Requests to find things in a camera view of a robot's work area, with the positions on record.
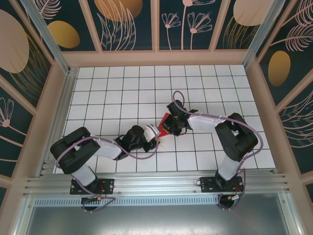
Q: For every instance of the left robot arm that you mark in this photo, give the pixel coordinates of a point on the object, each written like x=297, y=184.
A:
x=107, y=149

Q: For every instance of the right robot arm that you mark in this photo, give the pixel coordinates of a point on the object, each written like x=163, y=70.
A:
x=228, y=169

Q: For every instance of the grey metal sheet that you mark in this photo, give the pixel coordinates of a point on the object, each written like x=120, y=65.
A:
x=156, y=220

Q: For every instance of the dark panel with pink flowers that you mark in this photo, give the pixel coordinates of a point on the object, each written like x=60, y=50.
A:
x=176, y=24

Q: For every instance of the dark panel, gold oval, feather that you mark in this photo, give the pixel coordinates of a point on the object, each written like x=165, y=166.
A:
x=278, y=68

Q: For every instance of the dark panel with pink leaves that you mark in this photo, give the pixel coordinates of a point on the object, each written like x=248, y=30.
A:
x=298, y=122

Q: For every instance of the dark panel with gold circle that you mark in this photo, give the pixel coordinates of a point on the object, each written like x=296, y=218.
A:
x=117, y=14

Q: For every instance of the dark panel with single flower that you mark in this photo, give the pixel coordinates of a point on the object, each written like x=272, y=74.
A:
x=9, y=137

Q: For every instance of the dark panel with gold oval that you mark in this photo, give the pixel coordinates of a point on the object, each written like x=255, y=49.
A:
x=63, y=34

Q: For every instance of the dark panel with pink circle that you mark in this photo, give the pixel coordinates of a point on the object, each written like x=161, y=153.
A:
x=244, y=14

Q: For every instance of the dark panel, large pink circle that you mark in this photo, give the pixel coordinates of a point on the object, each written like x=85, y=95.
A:
x=14, y=49

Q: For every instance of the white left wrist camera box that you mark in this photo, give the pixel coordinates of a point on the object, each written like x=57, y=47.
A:
x=151, y=131

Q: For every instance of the aluminium mounting rail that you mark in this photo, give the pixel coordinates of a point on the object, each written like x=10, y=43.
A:
x=156, y=183

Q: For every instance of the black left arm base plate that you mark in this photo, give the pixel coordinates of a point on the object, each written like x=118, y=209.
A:
x=107, y=186

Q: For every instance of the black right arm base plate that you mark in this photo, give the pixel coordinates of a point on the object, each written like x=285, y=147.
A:
x=207, y=184

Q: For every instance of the aluminium side rail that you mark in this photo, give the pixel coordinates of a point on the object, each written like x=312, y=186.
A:
x=58, y=117

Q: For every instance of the aluminium corner post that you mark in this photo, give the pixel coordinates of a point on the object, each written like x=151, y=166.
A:
x=264, y=29
x=44, y=31

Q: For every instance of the aluminium frame upright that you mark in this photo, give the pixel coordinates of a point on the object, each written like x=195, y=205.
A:
x=292, y=215
x=22, y=220

